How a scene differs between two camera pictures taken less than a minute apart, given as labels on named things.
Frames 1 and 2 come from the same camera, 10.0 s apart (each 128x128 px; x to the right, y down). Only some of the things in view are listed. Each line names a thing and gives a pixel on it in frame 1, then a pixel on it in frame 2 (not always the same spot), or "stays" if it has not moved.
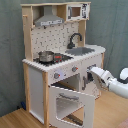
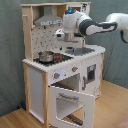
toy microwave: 77,11 stays
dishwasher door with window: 88,85 stays
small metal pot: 46,56 stays
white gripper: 101,76 → 61,34
